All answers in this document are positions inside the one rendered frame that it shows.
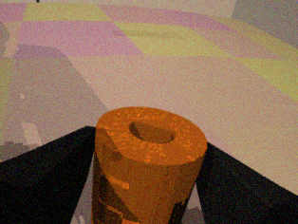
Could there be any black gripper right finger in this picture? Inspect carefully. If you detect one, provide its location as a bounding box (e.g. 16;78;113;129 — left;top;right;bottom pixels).
196;142;298;224

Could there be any orange knob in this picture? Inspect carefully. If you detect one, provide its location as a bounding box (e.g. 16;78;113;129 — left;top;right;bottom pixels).
91;105;208;224

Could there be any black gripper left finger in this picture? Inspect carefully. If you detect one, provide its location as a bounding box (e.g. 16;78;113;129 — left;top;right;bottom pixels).
0;126;96;224

